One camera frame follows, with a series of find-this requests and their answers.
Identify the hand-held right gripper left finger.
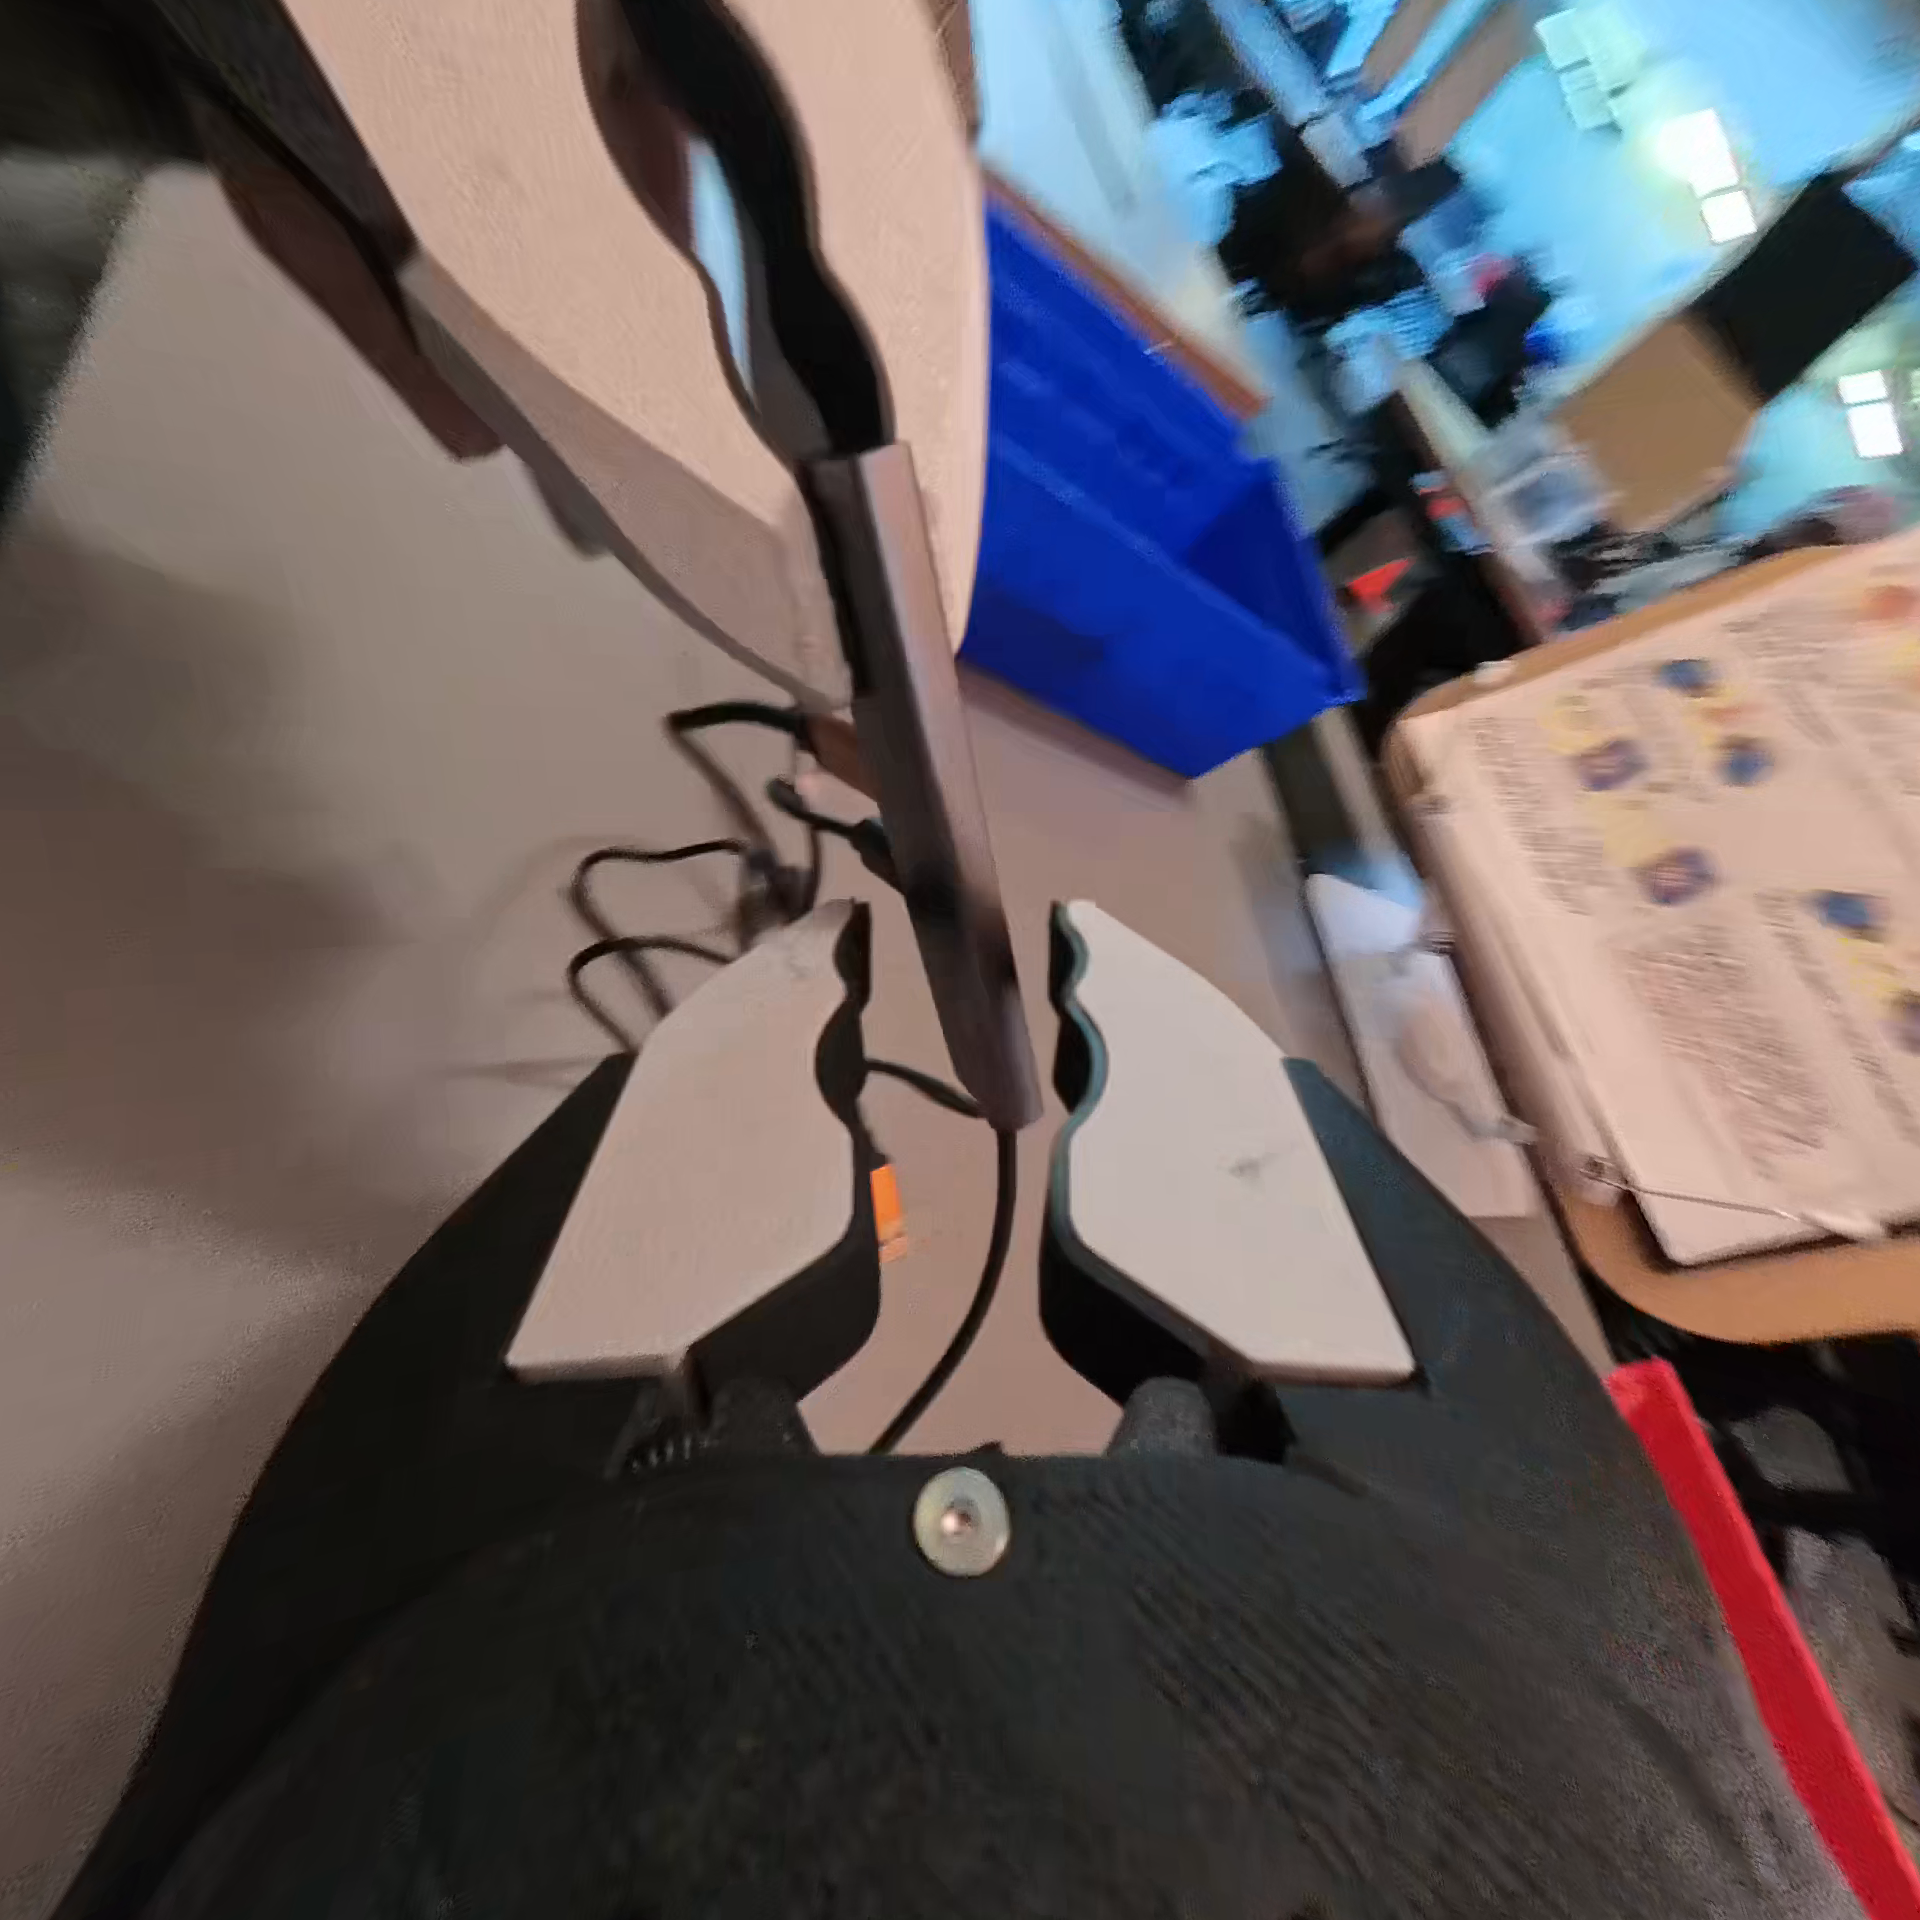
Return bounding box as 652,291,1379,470
507,897,885,1419

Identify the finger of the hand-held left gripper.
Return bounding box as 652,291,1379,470
281,0,860,711
668,0,994,665

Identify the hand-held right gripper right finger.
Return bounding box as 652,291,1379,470
1040,897,1421,1414

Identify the black usb-c cable orange plug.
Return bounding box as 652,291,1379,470
567,703,993,1265

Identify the grey usb hub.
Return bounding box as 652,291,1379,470
807,439,1047,1130

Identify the white table with wooden edge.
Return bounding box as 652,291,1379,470
967,0,1273,424

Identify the blue plastic bin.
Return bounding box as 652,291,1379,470
959,194,1369,783

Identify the brown cardboard board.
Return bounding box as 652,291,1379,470
1377,538,1920,1346

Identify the printed instruction sheet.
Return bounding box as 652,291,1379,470
1400,529,1920,1270

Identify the red plastic bin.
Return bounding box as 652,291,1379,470
1603,1359,1920,1920

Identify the brown cardboard panel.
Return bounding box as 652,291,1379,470
1551,315,1768,538

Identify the black monitor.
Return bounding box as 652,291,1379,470
1691,170,1920,406

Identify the black hub cable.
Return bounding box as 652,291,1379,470
866,1123,1021,1455

